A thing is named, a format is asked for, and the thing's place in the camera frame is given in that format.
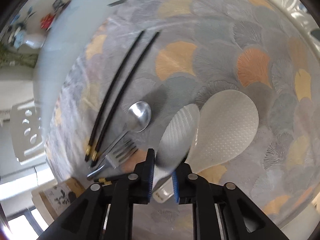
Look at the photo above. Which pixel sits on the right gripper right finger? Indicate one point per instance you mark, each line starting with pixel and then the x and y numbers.
pixel 184 188

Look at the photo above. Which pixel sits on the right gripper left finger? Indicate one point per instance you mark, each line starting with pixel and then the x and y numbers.
pixel 143 186

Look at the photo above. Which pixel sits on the ribbed white rice paddle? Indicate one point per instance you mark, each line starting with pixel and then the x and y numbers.
pixel 173 147

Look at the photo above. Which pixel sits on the silver metal spoon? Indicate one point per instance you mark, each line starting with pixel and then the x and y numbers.
pixel 137 119

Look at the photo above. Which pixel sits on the dotted white rice paddle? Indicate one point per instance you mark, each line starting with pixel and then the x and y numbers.
pixel 229 121

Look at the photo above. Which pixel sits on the silver metal fork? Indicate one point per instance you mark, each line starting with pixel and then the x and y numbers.
pixel 114 157

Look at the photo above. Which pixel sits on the white plastic chair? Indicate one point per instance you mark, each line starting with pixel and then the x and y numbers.
pixel 26 132

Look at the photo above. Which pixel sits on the leaf pattern placemat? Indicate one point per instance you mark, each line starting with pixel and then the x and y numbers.
pixel 204 47

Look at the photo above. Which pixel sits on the white vase with flowers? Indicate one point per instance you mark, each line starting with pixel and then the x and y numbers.
pixel 17 36

